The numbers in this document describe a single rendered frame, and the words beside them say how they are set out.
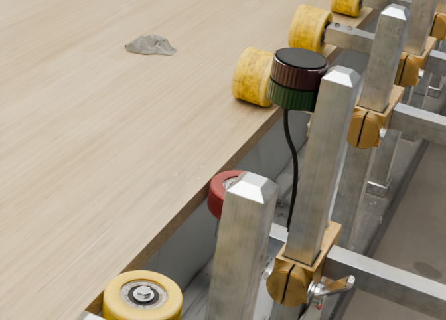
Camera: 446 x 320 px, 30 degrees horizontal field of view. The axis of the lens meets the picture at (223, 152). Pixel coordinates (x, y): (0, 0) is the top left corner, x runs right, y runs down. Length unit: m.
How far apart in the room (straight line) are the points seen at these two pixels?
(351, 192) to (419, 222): 1.61
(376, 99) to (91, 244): 0.45
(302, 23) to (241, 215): 0.80
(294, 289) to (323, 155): 0.17
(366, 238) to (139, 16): 0.57
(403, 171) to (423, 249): 1.11
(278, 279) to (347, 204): 0.28
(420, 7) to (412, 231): 1.49
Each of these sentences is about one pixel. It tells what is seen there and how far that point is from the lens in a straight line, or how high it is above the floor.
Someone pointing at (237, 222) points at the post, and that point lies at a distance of 0.68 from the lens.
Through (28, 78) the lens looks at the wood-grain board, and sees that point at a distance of 1.27.
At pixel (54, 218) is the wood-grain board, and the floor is 0.90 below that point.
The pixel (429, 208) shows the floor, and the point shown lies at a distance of 2.91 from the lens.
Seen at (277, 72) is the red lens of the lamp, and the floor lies 1.10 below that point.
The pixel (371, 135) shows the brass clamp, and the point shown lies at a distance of 1.14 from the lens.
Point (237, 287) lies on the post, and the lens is 0.72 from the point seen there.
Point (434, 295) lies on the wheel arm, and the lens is 1.02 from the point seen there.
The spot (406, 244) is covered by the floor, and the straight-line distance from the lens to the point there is 2.69.
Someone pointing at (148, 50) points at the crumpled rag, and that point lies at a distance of 1.38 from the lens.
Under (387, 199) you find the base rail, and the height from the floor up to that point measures 0.70.
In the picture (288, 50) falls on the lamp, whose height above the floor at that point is 1.11.
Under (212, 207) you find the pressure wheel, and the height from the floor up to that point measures 0.88.
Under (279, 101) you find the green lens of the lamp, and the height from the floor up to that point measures 1.07.
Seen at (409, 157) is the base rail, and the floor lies 0.70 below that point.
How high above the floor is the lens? 1.45
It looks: 29 degrees down
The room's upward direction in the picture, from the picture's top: 9 degrees clockwise
